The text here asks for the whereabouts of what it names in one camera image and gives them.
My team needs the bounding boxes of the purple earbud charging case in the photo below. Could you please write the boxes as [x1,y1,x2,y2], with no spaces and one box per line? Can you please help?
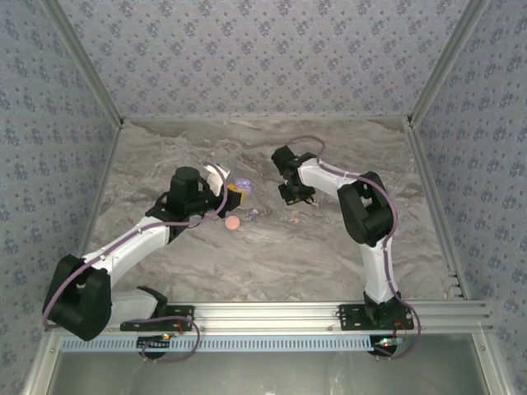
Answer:
[233,176,254,198]

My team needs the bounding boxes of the black controller board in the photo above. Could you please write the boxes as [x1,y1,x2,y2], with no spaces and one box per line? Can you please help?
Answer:
[137,333,173,353]
[372,335,407,355]

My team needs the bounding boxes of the grey metal sheet panel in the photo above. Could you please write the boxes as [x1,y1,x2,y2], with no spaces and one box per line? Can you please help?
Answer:
[53,351,481,395]

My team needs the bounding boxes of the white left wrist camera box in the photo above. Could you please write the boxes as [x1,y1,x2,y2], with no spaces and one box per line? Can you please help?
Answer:
[203,162,232,197]

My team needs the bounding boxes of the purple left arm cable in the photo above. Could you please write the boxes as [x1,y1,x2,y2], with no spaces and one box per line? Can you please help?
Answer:
[42,162,231,364]

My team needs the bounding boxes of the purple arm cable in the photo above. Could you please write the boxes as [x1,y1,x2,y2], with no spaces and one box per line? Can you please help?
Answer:
[287,135,422,362]
[42,162,231,364]

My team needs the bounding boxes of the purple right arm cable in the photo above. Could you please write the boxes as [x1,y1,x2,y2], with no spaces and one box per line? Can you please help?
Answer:
[287,135,422,362]

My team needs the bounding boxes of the wide aluminium frame rail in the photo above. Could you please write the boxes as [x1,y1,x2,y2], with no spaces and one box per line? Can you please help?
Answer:
[44,300,494,335]

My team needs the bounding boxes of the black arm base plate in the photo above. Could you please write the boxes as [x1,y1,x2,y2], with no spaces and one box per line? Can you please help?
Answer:
[119,304,195,331]
[338,304,415,332]

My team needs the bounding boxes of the white slotted cable duct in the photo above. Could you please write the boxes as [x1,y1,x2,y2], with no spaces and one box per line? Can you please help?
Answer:
[60,335,376,353]

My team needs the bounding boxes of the aluminium frame post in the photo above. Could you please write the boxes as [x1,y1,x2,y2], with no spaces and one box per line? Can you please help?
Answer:
[40,0,125,127]
[406,0,492,127]

